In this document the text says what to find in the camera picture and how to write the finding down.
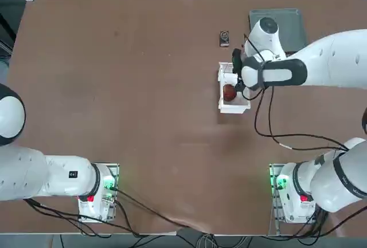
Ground white plastic box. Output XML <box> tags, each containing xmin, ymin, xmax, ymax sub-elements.
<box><xmin>216</xmin><ymin>61</ymin><xmax>252</xmax><ymax>115</ymax></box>

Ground red apple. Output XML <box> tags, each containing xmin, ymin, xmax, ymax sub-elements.
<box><xmin>222</xmin><ymin>84</ymin><xmax>238</xmax><ymax>102</ymax></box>

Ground black base power cable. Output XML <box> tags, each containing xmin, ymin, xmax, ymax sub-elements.
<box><xmin>110</xmin><ymin>186</ymin><xmax>207</xmax><ymax>233</ymax></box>

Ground dark grey wrist camera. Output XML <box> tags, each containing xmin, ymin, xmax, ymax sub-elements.
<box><xmin>231</xmin><ymin>48</ymin><xmax>244</xmax><ymax>74</ymax></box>

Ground gray tray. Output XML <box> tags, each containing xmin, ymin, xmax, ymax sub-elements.
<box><xmin>248</xmin><ymin>7</ymin><xmax>308</xmax><ymax>54</ymax></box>

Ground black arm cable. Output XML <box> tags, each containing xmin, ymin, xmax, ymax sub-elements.
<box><xmin>253</xmin><ymin>87</ymin><xmax>349</xmax><ymax>150</ymax></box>

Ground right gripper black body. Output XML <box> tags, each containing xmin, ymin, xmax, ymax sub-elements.
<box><xmin>233</xmin><ymin>80</ymin><xmax>251</xmax><ymax>100</ymax></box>

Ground black cable with white tag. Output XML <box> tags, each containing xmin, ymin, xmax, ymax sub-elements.
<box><xmin>268</xmin><ymin>86</ymin><xmax>349</xmax><ymax>153</ymax></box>

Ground small black printed card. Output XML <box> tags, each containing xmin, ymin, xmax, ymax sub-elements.
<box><xmin>219</xmin><ymin>30</ymin><xmax>231</xmax><ymax>48</ymax></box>

